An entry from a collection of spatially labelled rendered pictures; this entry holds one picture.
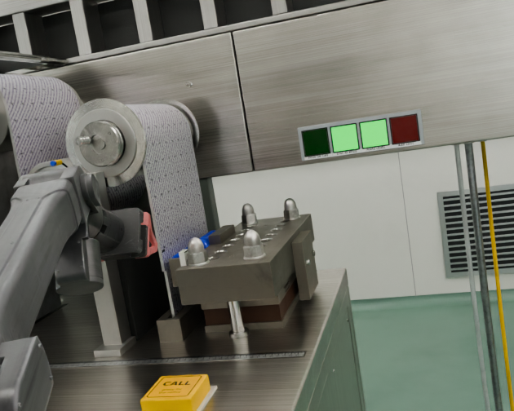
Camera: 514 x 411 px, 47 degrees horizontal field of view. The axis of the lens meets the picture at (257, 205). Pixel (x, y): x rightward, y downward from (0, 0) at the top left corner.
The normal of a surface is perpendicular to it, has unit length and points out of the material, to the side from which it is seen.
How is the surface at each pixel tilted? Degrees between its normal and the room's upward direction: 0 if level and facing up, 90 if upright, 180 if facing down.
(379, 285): 90
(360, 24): 90
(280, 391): 0
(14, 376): 15
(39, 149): 92
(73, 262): 65
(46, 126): 92
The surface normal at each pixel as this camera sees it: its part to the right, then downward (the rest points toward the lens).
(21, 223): -0.15, -0.91
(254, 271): -0.25, 0.18
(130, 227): -0.29, -0.31
